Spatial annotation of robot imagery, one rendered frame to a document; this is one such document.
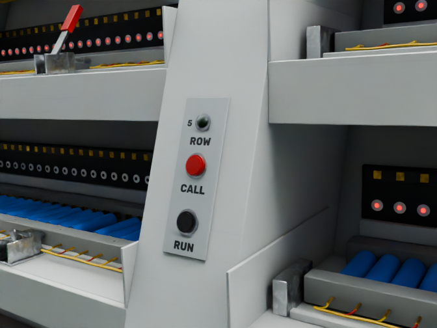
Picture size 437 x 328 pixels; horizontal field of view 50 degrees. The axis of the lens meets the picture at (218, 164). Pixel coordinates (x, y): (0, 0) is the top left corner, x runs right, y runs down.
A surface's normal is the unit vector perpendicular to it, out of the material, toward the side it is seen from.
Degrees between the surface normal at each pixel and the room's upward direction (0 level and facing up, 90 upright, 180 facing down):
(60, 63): 90
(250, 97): 90
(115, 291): 19
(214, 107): 90
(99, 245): 109
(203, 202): 90
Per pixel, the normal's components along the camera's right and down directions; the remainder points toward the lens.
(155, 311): -0.53, -0.18
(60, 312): -0.55, 0.15
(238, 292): 0.84, 0.07
